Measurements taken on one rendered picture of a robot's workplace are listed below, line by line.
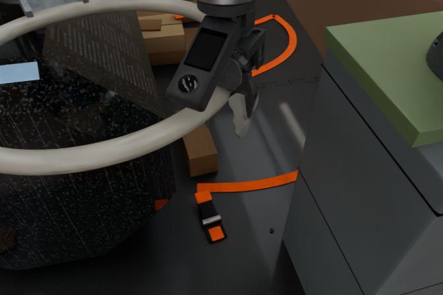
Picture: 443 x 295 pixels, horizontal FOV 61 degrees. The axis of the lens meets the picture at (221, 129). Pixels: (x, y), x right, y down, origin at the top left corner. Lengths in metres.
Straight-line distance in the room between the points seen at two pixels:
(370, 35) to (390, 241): 0.40
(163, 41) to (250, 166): 0.88
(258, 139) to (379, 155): 1.06
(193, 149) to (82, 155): 1.10
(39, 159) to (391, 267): 0.64
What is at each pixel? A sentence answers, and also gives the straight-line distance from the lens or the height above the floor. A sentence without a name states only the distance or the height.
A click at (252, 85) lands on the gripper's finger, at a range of 0.49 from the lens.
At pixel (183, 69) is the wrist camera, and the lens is 0.44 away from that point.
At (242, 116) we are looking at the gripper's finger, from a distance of 0.52.
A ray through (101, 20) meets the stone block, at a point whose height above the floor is 0.72.
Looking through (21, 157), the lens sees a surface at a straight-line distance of 0.48.
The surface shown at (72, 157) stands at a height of 0.96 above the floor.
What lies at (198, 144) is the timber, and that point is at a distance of 1.55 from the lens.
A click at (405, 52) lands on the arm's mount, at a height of 0.88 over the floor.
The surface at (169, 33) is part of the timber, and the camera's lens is 2.11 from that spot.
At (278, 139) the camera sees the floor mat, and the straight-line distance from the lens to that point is 1.75.
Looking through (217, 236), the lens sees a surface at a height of 0.03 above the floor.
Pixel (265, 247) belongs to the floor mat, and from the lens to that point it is 1.43.
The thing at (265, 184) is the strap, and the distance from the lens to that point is 1.57.
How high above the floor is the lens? 1.28
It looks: 46 degrees down
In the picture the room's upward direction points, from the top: straight up
